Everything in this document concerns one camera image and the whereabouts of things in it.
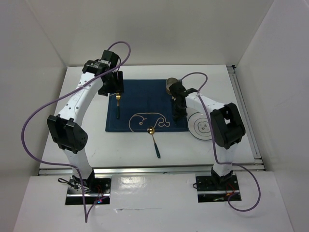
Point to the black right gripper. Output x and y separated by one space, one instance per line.
175 114

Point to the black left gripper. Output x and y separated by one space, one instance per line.
117 87

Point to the gold fork green handle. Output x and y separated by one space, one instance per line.
118 97

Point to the small metal cup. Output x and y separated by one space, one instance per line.
169 82

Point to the blue whale placemat cloth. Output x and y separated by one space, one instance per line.
144 103

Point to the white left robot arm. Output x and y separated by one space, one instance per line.
101 77

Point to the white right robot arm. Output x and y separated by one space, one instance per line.
226 126

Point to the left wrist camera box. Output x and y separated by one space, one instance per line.
104 62

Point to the gold spoon green handle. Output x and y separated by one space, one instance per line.
151 132

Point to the right side aluminium rail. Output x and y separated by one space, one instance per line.
231 69

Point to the aluminium rail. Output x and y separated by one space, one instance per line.
132 170
231 69

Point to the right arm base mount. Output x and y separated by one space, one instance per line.
210 192

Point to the front aluminium rail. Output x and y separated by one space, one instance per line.
132 170

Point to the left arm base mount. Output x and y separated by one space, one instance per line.
99 192

